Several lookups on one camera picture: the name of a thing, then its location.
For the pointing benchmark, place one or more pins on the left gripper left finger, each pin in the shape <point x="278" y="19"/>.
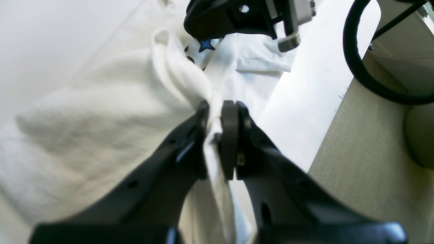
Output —
<point x="145" y="207"/>

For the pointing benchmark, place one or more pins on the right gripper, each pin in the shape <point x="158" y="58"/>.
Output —
<point x="212" y="19"/>

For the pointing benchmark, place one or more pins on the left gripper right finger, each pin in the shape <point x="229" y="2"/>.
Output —
<point x="289" y="206"/>

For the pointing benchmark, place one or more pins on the white printed T-shirt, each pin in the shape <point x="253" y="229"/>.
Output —
<point x="67" y="150"/>

